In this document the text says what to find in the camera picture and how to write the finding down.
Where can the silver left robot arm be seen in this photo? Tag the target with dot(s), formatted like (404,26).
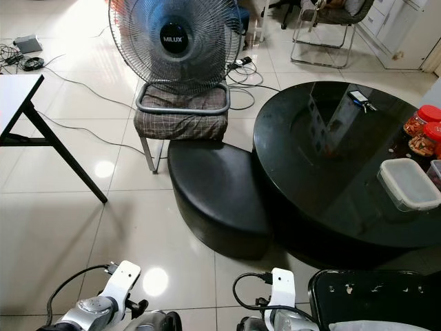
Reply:
(96,316)

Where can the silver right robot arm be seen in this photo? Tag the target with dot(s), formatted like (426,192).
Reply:
(282,321)

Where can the grey box device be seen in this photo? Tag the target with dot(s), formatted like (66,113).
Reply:
(29,44)

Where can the checkered cushion metal stool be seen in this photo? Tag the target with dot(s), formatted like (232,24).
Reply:
(179,125)

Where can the Milux standing fan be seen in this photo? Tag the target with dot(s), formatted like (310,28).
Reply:
(174,40)

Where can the black curved leather ottoman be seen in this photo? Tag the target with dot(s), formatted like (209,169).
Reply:
(213,193)

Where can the power strip with plugs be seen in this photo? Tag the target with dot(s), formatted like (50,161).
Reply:
(240,62)

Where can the black round glass coffee table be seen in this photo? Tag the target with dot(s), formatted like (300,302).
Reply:
(324,172)

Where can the clear plastic food container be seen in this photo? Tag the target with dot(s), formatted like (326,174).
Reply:
(408,183)

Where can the white cabinet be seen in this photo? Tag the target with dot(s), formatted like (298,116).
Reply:
(403,27)

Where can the red-lid snack jar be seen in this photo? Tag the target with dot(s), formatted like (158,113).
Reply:
(428,141)
(426,117)

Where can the small clear plastic container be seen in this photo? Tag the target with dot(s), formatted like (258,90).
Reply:
(435,172)

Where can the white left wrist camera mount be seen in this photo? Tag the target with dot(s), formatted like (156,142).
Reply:
(124,279)

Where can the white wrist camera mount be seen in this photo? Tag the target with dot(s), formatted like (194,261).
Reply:
(124,279)
(283,286)

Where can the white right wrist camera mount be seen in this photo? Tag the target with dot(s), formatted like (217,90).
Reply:
(283,286)

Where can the metal frame chair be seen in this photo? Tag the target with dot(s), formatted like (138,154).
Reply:
(331,17)

